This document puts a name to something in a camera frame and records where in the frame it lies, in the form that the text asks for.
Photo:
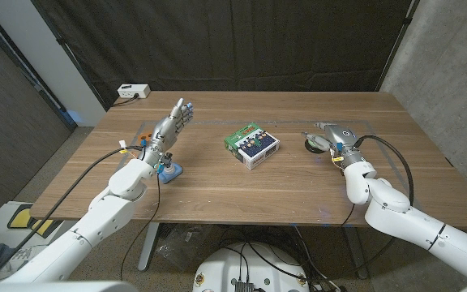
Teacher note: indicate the white robot torso edge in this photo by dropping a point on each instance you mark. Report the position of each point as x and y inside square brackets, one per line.
[55, 287]

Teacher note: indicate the grey table leg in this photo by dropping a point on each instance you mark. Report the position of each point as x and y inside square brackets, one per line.
[149, 243]
[355, 251]

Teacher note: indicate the blue base joystick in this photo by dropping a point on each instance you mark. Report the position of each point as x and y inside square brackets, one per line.
[171, 172]

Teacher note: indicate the black curtain backdrop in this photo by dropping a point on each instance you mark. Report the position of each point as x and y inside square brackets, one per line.
[233, 44]

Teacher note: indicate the white power strip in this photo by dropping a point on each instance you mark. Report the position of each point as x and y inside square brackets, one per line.
[132, 90]

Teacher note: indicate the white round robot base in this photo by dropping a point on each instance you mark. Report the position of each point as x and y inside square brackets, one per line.
[249, 271]

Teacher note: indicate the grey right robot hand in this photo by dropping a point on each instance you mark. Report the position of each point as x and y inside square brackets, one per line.
[345, 140]

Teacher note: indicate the grey and white sneaker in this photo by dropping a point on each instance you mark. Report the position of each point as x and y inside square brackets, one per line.
[18, 255]

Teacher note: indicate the green and navy printed package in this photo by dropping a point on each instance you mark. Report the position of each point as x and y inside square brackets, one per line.
[254, 148]

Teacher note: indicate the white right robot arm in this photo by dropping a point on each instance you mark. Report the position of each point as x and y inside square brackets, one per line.
[404, 219]

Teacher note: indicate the green button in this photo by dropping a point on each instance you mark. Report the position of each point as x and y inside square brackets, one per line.
[311, 147]

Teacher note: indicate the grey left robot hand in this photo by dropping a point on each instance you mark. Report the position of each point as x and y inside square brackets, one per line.
[166, 131]

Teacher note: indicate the orange block with holes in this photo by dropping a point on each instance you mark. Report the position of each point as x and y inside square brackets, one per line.
[146, 136]

